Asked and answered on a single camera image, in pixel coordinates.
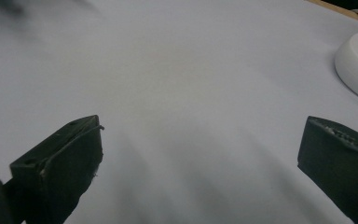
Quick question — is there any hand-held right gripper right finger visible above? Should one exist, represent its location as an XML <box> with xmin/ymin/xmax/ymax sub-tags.
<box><xmin>296</xmin><ymin>116</ymin><xmax>358</xmax><ymax>224</ymax></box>

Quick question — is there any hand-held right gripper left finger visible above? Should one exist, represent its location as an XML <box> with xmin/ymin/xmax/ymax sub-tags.
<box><xmin>3</xmin><ymin>114</ymin><xmax>105</xmax><ymax>224</ymax></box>

